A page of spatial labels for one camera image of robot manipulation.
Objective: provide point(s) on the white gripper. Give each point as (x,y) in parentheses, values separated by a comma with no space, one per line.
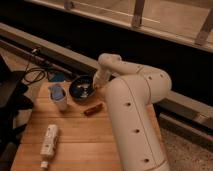
(101,78)

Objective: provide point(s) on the dark ceramic bowl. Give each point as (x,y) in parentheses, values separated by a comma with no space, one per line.
(81,88)

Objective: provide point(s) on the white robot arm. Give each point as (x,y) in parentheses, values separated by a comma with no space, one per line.
(130,88)

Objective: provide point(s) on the brown snack bar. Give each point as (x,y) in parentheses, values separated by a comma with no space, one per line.
(92,110)

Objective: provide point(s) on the white cup with blue sponge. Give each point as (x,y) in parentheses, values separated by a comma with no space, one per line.
(58,96)

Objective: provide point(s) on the blue object behind table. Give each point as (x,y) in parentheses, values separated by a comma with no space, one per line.
(57,78)

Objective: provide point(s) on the white plastic bottle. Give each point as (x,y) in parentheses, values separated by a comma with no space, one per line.
(49,144)

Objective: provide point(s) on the black chair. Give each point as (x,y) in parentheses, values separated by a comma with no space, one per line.
(12,100)

